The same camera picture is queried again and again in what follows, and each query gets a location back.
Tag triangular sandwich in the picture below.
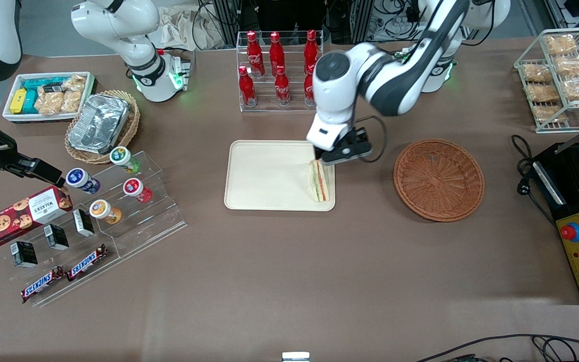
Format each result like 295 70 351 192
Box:
308 160 331 203

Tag cream plastic tray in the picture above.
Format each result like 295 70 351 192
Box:
224 140 336 212

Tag aluminium foil tray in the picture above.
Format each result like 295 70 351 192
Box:
68 94 130 155

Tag light oval wicker basket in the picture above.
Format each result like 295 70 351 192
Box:
65 90 141 165

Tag brown round wicker basket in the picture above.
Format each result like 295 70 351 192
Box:
394 139 485 222

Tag blue lid yogurt cup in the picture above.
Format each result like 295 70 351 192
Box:
66 168 102 195

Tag white plastic snack bin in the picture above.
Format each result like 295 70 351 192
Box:
2 71 97 124

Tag red cola bottle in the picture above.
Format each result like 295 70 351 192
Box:
247 31 265 77
238 66 258 107
274 67 291 106
304 64 317 106
269 32 286 76
304 29 320 68

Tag red tartan cookie box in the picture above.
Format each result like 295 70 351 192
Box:
0 186 74 249

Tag yellow snack box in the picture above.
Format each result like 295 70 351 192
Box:
10 89 28 114

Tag small black carton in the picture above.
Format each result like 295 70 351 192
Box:
10 241 39 268
72 209 95 237
44 224 69 251

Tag teal snack box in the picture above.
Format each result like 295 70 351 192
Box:
21 90 39 114
22 77 70 92

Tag orange lid yogurt cup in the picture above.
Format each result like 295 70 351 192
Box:
89 200 123 225

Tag clear acrylic bottle rack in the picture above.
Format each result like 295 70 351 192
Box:
236 30 324 112

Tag clear bag of cookies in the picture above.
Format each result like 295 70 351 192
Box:
63 75 87 94
61 90 82 113
35 90 65 116

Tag green lid yogurt cup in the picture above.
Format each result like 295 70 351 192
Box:
110 146 141 174

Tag red lid yogurt cup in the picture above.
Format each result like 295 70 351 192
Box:
123 178 153 204

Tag snickers chocolate bar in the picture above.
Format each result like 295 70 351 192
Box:
66 244 110 282
21 266 66 304

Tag clear acrylic stepped display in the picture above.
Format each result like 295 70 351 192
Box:
6 150 188 308

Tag crumpled paper bag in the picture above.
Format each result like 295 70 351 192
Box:
158 5 226 51

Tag black machine with yellow panel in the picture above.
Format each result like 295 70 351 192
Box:
531 141 579 305

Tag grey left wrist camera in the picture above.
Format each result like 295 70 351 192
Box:
321 127 373 166

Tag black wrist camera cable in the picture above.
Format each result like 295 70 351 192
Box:
356 115 389 163

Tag tangled cable bundle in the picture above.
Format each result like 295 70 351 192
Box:
352 0 423 45

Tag black power cable with plug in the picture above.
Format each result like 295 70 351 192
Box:
511 134 557 228

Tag white wire rack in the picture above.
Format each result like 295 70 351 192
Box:
514 28 579 134

